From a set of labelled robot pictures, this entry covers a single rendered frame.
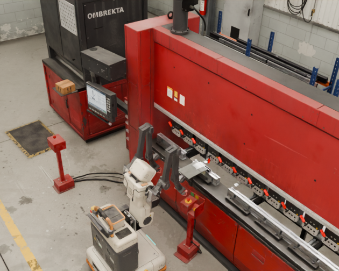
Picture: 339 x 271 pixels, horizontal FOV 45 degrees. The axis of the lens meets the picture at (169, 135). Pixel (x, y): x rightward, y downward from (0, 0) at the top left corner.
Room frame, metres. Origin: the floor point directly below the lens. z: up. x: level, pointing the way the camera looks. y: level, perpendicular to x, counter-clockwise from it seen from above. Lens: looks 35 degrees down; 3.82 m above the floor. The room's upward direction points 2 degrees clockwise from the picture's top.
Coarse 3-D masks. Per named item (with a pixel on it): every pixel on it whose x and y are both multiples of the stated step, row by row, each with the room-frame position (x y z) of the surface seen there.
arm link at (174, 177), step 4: (172, 144) 3.03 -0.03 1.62; (180, 152) 2.96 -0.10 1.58; (176, 156) 2.97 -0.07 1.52; (172, 160) 2.99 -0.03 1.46; (176, 160) 2.97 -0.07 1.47; (172, 164) 2.99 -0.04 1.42; (176, 164) 2.97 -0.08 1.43; (172, 168) 2.98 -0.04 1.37; (176, 168) 2.98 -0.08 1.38; (172, 172) 2.98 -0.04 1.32; (176, 172) 2.98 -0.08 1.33; (172, 176) 2.98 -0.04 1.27; (176, 176) 2.97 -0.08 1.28; (172, 180) 2.98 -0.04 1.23; (176, 180) 2.97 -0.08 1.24
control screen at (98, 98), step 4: (88, 88) 4.19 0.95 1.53; (92, 88) 4.14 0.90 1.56; (88, 92) 4.20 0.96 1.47; (92, 92) 4.15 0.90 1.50; (96, 92) 4.09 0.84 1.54; (100, 92) 4.04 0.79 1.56; (88, 96) 4.20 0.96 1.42; (92, 96) 4.15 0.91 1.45; (96, 96) 4.09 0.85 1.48; (100, 96) 4.05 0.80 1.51; (104, 96) 3.99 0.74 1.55; (88, 100) 4.21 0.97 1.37; (92, 100) 4.16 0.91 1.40; (96, 100) 4.10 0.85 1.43; (100, 100) 4.05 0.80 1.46; (104, 100) 4.00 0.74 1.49; (92, 104) 4.16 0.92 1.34; (96, 104) 4.10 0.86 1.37; (100, 104) 4.06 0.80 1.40; (104, 104) 4.00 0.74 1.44; (100, 108) 4.06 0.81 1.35; (104, 108) 4.00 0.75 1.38; (104, 112) 4.01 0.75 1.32
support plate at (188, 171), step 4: (192, 164) 3.52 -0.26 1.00; (180, 168) 3.44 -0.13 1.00; (184, 168) 3.44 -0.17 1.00; (188, 168) 3.44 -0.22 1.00; (192, 168) 3.44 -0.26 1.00; (200, 168) 3.45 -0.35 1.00; (204, 168) 3.45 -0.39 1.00; (180, 172) 3.38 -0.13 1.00; (184, 172) 3.37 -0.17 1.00; (188, 172) 3.38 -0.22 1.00; (192, 172) 3.38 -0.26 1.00; (196, 172) 3.38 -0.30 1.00; (200, 172) 3.38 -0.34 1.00; (188, 176) 3.31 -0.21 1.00; (192, 176) 3.31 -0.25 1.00
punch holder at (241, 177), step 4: (236, 168) 3.10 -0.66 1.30; (240, 168) 3.07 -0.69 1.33; (240, 172) 3.06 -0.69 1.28; (244, 172) 3.02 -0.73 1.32; (236, 176) 3.09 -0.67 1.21; (240, 176) 3.05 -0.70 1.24; (244, 176) 3.02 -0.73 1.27; (248, 176) 3.00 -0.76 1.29; (240, 180) 3.05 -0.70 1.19; (244, 180) 3.01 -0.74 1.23; (244, 184) 3.00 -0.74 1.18
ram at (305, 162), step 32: (160, 64) 4.06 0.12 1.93; (192, 64) 3.67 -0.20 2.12; (160, 96) 4.05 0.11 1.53; (192, 96) 3.65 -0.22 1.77; (224, 96) 3.31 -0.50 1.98; (256, 96) 3.03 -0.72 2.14; (192, 128) 3.62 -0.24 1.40; (224, 128) 3.27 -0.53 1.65; (256, 128) 2.99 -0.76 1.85; (288, 128) 2.75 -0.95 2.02; (256, 160) 2.94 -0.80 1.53; (288, 160) 2.69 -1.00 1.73; (320, 160) 2.49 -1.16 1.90; (288, 192) 2.64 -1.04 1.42; (320, 192) 2.43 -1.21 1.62
